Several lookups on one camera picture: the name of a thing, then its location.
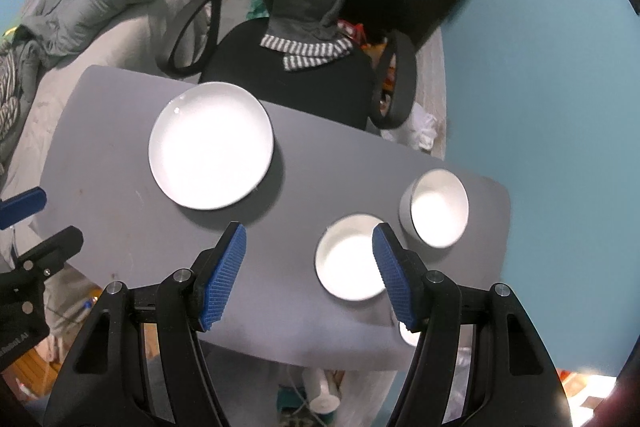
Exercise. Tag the black office chair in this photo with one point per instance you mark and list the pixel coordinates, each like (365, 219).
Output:
(300, 77)

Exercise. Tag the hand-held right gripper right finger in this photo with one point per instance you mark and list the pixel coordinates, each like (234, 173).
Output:
(395, 277)

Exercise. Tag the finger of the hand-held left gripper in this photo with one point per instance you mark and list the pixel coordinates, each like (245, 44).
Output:
(22, 207)
(50, 252)

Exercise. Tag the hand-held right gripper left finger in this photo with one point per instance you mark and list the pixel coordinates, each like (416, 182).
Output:
(222, 277)

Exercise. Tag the white bowl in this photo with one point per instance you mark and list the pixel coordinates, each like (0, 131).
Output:
(440, 207)
(345, 262)
(407, 334)

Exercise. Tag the striped grey white knit cloth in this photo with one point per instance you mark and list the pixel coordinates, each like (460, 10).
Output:
(305, 49)

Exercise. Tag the crumpled white plastic bag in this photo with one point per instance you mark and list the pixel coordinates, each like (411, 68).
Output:
(422, 127)

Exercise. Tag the orange box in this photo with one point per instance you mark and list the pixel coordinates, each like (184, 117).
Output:
(570, 379)

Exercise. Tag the red orange bag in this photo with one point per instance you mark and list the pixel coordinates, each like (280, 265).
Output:
(350, 29)

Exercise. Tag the white plate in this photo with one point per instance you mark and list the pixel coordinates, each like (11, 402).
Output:
(210, 146)

